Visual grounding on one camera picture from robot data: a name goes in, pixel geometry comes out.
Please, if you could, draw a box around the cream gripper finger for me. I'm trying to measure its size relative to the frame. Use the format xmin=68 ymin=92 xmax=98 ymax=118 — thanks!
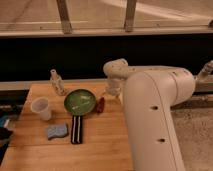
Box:
xmin=102 ymin=89 xmax=109 ymax=97
xmin=117 ymin=93 xmax=123 ymax=104

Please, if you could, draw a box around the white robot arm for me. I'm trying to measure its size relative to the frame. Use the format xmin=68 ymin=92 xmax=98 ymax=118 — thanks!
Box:
xmin=103 ymin=59 xmax=195 ymax=171

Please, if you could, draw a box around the red pepper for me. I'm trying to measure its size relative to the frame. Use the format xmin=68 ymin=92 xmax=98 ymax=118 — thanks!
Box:
xmin=96 ymin=97 xmax=105 ymax=113

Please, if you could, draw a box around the small glass bottle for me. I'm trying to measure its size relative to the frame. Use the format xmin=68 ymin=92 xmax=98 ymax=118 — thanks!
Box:
xmin=50 ymin=69 xmax=67 ymax=96

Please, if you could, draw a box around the blue sponge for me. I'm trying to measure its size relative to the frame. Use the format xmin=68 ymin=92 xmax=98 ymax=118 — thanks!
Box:
xmin=46 ymin=124 xmax=68 ymax=140

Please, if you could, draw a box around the clear plastic cup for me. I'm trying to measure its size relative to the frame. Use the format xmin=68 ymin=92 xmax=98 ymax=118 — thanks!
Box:
xmin=30 ymin=97 xmax=52 ymax=121

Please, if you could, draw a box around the grey pipe fitting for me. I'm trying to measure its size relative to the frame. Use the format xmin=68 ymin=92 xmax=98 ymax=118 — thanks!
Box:
xmin=195 ymin=60 xmax=213 ymax=82

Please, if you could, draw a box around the metal window post right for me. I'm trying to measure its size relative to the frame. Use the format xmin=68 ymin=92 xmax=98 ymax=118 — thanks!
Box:
xmin=124 ymin=0 xmax=137 ymax=32

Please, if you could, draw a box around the metal window post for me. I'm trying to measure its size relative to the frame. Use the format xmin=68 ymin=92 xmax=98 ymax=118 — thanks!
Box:
xmin=56 ymin=0 xmax=72 ymax=34
xmin=124 ymin=0 xmax=137 ymax=32

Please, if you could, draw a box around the metal window post left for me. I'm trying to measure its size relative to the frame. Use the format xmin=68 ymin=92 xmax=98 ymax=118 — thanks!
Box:
xmin=56 ymin=0 xmax=72 ymax=34

